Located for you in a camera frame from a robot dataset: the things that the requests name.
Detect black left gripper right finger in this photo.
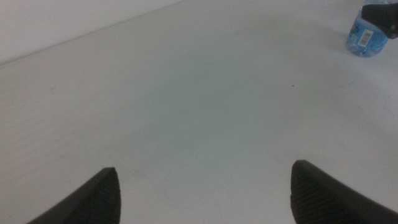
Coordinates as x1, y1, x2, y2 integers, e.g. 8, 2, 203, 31
289, 159, 398, 224

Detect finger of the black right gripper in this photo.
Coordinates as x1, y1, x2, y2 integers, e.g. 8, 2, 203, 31
361, 2, 398, 40

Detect clear water bottle blue cap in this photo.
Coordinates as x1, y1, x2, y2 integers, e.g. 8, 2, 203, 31
345, 0, 390, 58

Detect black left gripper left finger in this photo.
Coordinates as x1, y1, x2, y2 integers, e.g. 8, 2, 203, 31
26, 166, 122, 224

